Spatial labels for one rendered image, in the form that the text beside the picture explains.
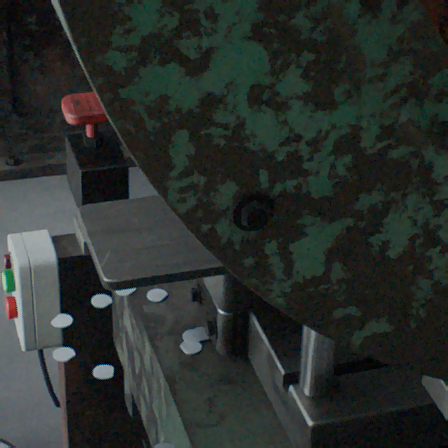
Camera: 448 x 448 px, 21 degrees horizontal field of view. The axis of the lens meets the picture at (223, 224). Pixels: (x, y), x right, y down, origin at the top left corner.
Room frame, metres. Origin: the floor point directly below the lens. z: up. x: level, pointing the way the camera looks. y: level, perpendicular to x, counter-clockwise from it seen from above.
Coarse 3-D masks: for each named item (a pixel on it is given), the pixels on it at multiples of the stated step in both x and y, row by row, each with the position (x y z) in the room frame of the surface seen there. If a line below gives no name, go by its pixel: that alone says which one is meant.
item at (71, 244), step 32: (64, 256) 1.19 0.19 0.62; (64, 288) 1.18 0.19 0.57; (96, 288) 1.20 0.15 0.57; (96, 320) 1.20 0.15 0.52; (96, 352) 1.20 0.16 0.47; (64, 384) 1.19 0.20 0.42; (96, 384) 1.19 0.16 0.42; (64, 416) 1.20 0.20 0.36; (96, 416) 1.19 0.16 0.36; (128, 416) 1.21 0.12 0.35
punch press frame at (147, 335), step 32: (160, 288) 1.09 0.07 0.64; (128, 320) 1.10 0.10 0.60; (160, 320) 1.03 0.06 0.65; (192, 320) 1.04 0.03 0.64; (128, 352) 1.10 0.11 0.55; (160, 352) 0.98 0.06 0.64; (128, 384) 1.11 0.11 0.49; (160, 384) 0.96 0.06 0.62; (192, 384) 0.93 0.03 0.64; (224, 384) 0.93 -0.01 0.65; (256, 384) 0.93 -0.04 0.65; (160, 416) 0.96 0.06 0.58; (192, 416) 0.88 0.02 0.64; (224, 416) 0.88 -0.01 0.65; (256, 416) 0.89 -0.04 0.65
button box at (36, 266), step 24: (24, 240) 1.21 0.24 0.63; (48, 240) 1.21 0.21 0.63; (24, 264) 1.16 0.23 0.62; (48, 264) 1.17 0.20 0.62; (24, 288) 1.16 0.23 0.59; (48, 288) 1.17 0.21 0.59; (24, 312) 1.16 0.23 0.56; (48, 312) 1.17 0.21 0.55; (24, 336) 1.16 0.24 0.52; (48, 336) 1.16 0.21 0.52; (48, 384) 1.23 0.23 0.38
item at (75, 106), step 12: (72, 96) 1.33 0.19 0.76; (84, 96) 1.33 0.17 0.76; (96, 96) 1.33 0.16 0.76; (72, 108) 1.29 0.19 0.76; (84, 108) 1.30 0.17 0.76; (96, 108) 1.30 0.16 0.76; (72, 120) 1.28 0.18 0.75; (84, 120) 1.28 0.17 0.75; (96, 120) 1.28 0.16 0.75; (108, 120) 1.29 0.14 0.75; (96, 132) 1.31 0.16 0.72
